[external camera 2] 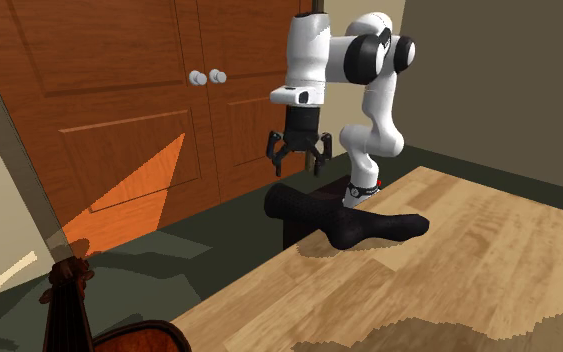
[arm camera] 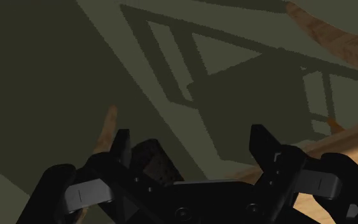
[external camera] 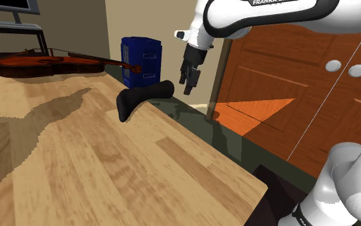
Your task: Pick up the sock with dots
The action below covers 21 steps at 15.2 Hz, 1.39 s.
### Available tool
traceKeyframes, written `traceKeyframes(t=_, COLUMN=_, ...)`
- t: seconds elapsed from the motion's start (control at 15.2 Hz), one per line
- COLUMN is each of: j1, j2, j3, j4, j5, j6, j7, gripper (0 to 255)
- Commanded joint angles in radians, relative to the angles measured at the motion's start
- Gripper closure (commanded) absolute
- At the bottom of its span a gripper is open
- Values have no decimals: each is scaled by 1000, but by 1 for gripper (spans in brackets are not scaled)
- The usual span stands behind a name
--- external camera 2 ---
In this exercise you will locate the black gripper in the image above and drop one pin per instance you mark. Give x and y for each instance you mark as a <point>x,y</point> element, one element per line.
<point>302,126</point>

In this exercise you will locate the dark robot stand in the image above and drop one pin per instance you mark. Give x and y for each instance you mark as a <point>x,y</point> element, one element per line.
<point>330,196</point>

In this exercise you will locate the black sock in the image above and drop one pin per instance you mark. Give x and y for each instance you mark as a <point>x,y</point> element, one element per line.
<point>354,225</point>

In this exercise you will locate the brown wooden double door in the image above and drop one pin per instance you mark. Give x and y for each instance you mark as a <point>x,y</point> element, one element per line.
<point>115,97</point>

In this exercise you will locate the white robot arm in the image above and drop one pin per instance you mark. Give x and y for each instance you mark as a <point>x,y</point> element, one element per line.
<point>308,53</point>

